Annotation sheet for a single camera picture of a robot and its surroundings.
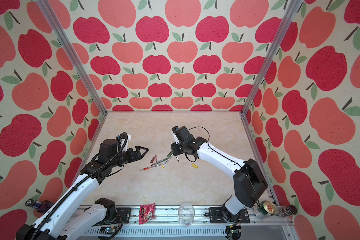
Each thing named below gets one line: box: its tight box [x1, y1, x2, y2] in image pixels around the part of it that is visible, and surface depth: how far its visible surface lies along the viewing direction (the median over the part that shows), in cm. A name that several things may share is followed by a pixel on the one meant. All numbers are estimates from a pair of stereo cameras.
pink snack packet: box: [138, 203, 156, 225], surface depth 76 cm
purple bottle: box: [25, 198, 54, 214], surface depth 64 cm
